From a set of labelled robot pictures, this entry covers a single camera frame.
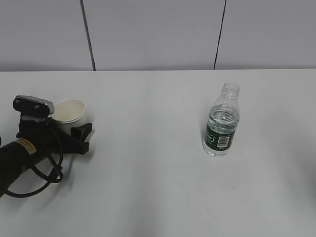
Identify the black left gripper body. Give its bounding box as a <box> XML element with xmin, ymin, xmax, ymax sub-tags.
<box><xmin>16</xmin><ymin>117</ymin><xmax>89</xmax><ymax>155</ymax></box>

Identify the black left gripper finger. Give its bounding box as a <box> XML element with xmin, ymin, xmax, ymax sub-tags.
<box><xmin>71</xmin><ymin>122</ymin><xmax>93</xmax><ymax>144</ymax></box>

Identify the white paper cup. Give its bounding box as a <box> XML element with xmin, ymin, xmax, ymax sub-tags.
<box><xmin>52</xmin><ymin>99</ymin><xmax>87</xmax><ymax>135</ymax></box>

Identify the clear water bottle green label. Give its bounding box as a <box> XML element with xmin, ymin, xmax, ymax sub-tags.
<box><xmin>203</xmin><ymin>82</ymin><xmax>239</xmax><ymax>158</ymax></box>

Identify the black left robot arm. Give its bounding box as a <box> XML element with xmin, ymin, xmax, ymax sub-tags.
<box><xmin>0</xmin><ymin>118</ymin><xmax>93</xmax><ymax>198</ymax></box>

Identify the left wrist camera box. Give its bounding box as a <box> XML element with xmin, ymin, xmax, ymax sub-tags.
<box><xmin>13</xmin><ymin>95</ymin><xmax>54</xmax><ymax>119</ymax></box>

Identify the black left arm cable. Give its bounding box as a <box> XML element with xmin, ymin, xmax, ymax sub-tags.
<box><xmin>4</xmin><ymin>120</ymin><xmax>64</xmax><ymax>198</ymax></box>

